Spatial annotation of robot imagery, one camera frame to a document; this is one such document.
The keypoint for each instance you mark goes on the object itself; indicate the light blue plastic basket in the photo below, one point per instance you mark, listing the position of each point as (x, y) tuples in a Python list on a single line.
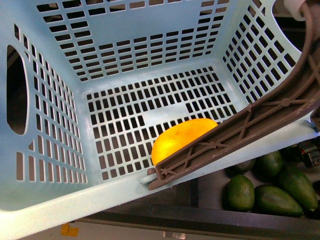
[(87, 86)]

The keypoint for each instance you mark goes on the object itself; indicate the green avocado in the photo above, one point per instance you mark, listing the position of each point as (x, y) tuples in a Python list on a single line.
[(272, 200), (299, 187), (269, 165), (241, 193)]

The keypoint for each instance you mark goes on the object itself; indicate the green avocado upper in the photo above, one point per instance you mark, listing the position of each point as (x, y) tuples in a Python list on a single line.
[(269, 165)]

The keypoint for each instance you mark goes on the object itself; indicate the green avocado middle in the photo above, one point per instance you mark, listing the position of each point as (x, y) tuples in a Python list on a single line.
[(272, 200)]

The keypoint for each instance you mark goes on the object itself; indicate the brown basket handle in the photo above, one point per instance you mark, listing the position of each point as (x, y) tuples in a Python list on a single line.
[(296, 96)]

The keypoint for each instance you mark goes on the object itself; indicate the green avocado right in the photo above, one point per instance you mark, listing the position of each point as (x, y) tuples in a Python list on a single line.
[(299, 187)]

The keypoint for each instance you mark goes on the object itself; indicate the green avocado left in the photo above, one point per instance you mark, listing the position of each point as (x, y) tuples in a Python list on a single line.
[(241, 193)]

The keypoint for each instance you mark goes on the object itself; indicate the yellow mango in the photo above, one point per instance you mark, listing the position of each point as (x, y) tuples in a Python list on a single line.
[(179, 136)]

